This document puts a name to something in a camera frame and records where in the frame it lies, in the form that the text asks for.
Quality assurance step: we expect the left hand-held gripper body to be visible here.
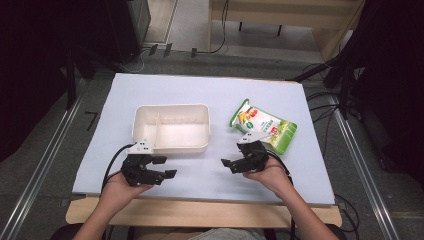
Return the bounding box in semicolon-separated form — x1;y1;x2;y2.
120;139;166;187

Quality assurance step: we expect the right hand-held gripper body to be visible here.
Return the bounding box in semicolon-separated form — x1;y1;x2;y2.
236;131;273;174

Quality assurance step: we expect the green and white snack packet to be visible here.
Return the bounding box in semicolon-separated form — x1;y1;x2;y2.
228;98;299;157

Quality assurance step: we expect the white plastic divided box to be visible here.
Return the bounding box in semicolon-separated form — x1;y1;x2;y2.
131;103;212;155

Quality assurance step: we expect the person's left hand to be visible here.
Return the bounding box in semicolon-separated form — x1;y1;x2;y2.
99;171;155;212

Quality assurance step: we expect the person's right hand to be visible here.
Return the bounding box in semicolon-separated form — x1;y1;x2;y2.
242;156;295;198

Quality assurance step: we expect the wooden table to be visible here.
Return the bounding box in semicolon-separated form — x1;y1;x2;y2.
65;194;343;229

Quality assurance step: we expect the person's grey clothing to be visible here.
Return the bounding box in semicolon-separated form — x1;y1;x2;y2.
188;228;268;240

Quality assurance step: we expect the white table mat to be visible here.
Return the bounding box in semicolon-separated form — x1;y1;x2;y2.
71;72;336;206

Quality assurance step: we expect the black metal stand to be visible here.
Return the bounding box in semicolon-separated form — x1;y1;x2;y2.
287;49;359;120

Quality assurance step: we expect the dark curtain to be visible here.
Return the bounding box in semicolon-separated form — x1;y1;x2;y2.
336;0;424;189
0;0;131;163

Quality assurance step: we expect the light wooden bench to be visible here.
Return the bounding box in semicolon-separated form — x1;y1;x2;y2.
207;0;366;63

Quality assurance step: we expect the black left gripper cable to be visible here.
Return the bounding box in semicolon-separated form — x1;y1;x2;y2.
100;143;137;194

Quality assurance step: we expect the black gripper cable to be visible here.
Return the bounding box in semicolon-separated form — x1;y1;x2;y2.
100;143;137;194
265;150;298;240

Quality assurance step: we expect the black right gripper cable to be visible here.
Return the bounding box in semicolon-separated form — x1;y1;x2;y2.
265;150;298;240

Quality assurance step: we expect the bundle of black floor cables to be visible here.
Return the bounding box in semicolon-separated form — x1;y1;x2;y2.
301;63;364;158

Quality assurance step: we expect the metal floor rail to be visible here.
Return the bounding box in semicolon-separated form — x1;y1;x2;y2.
0;78;88;240
328;93;401;240

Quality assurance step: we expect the black floor cable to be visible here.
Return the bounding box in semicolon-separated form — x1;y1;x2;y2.
190;0;231;58

